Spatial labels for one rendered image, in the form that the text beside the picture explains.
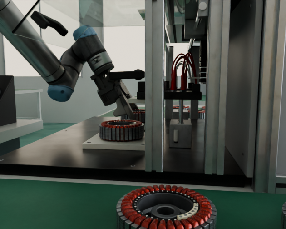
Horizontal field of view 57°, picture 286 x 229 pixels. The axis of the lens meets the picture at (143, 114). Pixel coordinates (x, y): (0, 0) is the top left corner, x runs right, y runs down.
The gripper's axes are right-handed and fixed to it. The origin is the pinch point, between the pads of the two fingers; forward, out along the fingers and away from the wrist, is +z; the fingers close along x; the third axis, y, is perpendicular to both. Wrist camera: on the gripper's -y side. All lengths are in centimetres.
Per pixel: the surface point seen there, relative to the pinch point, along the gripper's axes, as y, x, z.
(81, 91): 170, -448, -85
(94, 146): 5.5, 31.7, -0.6
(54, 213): 5, 57, 3
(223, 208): -15, 52, 14
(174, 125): -12.3, 28.0, 4.2
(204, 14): -27, 43, -11
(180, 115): -14.5, 27.0, 3.0
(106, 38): 70, -447, -149
